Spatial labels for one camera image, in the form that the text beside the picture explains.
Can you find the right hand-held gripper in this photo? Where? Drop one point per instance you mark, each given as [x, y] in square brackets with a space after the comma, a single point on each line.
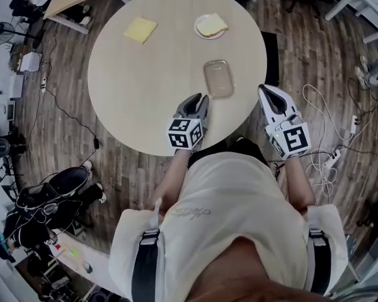
[292, 138]

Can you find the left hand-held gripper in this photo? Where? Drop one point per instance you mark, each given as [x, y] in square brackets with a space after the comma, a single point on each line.
[185, 134]

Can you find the person's right forearm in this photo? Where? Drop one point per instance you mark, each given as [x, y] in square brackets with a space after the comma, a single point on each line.
[297, 182]

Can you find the person's left forearm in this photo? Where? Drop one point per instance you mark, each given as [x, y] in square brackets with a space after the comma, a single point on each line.
[173, 181]

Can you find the clear plastic container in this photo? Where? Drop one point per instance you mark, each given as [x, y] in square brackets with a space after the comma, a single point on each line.
[218, 77]

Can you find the round wooden table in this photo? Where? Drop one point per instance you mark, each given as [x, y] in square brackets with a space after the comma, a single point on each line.
[151, 83]

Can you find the small white plate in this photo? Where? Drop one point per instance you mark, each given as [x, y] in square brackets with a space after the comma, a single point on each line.
[204, 37]

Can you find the white power strip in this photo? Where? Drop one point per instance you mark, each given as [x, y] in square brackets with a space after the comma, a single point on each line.
[332, 159]

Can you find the white bread slice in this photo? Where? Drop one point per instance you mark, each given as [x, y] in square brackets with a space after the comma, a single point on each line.
[211, 25]

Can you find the yellow cheese slice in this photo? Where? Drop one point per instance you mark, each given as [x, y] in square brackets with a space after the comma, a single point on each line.
[140, 29]

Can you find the person's beige shirt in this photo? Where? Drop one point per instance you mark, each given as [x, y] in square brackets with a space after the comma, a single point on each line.
[226, 206]

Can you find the white desk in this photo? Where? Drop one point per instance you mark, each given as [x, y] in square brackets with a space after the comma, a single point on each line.
[362, 2]

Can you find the black standing fan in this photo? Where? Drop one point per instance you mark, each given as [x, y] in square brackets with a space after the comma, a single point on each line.
[0, 33]

